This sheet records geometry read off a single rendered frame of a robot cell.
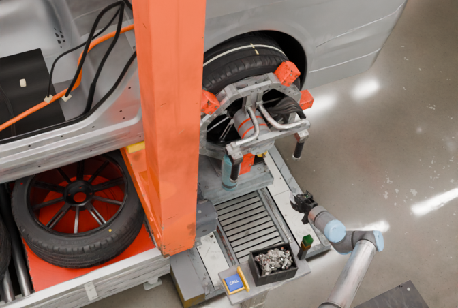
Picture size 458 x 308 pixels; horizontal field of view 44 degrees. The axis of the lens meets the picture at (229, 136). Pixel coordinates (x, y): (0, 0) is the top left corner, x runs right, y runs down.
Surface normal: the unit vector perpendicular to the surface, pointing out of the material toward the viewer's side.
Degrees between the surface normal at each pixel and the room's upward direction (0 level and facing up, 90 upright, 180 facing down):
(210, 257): 0
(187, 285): 0
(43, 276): 0
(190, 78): 90
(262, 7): 90
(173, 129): 90
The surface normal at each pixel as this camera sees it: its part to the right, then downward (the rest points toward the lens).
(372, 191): 0.07, -0.58
